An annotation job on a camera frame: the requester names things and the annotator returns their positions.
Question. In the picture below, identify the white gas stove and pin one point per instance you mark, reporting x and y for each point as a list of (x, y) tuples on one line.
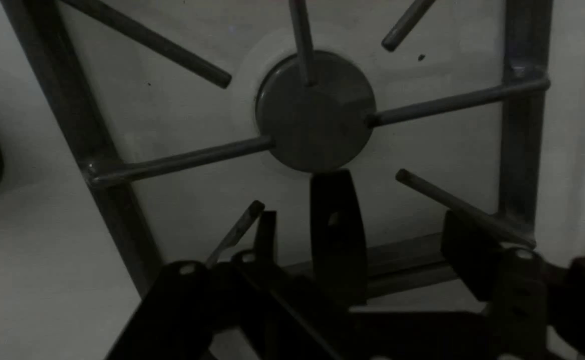
[(173, 120)]

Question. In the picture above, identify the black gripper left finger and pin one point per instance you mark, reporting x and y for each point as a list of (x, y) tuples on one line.
[(184, 313)]

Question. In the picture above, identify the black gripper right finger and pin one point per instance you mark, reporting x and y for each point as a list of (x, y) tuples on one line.
[(534, 307)]

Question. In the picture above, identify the black stove grate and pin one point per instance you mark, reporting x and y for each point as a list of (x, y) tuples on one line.
[(74, 101)]

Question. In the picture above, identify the dark round burner cap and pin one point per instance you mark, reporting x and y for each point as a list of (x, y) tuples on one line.
[(316, 127)]

